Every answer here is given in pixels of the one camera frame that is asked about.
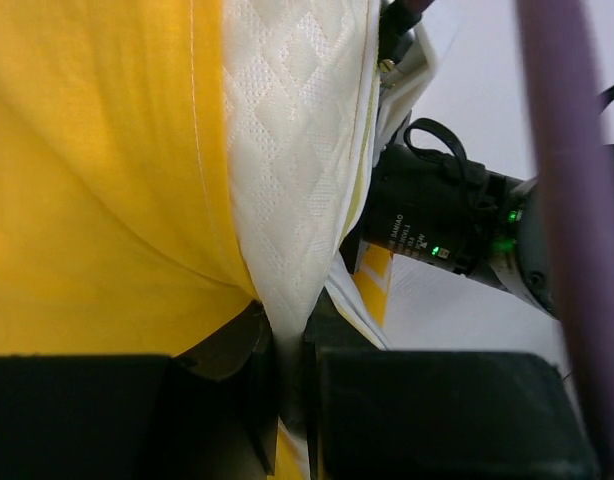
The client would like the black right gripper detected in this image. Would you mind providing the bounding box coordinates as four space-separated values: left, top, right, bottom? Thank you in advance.
340 118 517 275

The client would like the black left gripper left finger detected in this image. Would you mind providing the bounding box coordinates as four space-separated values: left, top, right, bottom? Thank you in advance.
0 303 277 479

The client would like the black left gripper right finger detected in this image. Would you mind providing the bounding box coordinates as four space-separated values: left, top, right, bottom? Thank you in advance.
302 293 601 479

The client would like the cream foam pillow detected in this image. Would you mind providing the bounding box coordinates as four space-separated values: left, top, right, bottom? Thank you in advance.
222 1 386 438

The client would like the yellow printed pillowcase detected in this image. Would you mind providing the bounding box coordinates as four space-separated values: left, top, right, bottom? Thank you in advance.
0 0 393 480

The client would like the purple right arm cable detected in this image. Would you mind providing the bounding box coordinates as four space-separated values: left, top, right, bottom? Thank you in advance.
404 0 614 480

